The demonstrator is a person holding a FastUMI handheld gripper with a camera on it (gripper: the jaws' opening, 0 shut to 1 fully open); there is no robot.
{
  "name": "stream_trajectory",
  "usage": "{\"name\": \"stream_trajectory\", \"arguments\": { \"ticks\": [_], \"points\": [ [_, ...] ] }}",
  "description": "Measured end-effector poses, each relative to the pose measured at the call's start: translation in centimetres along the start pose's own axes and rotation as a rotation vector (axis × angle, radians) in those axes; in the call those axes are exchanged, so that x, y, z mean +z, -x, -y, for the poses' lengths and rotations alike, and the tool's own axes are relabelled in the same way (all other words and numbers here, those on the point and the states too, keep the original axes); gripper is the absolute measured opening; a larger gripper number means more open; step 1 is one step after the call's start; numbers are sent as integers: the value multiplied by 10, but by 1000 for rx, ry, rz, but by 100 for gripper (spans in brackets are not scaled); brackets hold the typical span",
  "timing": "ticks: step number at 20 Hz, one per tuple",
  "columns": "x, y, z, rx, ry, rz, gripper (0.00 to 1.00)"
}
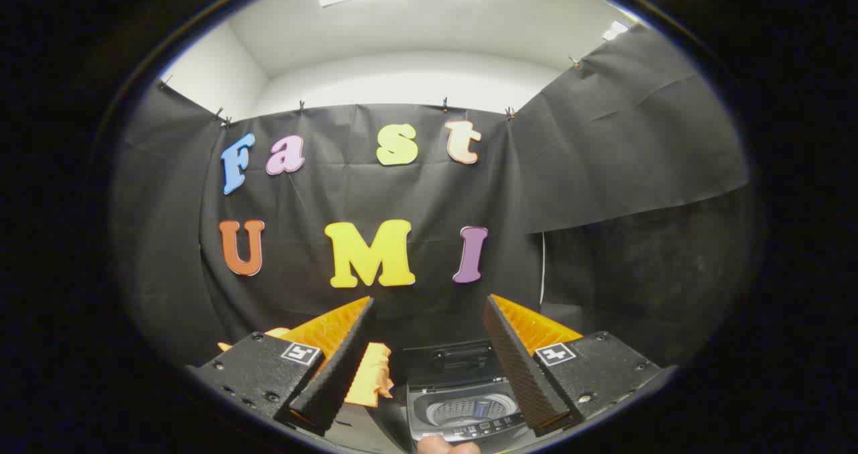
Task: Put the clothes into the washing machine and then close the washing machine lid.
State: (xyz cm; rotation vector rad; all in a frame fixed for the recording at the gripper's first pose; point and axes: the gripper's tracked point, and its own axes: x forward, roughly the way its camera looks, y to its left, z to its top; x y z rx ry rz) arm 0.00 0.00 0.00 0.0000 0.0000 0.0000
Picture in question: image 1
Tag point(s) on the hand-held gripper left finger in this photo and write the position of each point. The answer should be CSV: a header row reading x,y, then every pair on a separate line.
x,y
345,373

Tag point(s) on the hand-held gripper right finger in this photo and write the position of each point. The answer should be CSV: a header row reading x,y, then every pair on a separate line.
x,y
519,373

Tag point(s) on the orange polo shirt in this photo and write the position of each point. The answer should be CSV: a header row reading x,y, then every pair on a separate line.
x,y
372,377

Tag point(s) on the glass washing machine lid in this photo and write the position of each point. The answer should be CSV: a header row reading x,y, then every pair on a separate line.
x,y
456,360

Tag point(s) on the grey washing machine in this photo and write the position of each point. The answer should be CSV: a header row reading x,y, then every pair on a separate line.
x,y
462,414

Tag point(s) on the black backdrop cloth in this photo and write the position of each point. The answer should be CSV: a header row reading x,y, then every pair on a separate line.
x,y
315,199

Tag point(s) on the row of small cloth clips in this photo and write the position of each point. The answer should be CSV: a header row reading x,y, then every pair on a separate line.
x,y
444,105

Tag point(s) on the small ceiling light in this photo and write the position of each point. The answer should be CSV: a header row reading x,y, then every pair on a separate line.
x,y
615,30

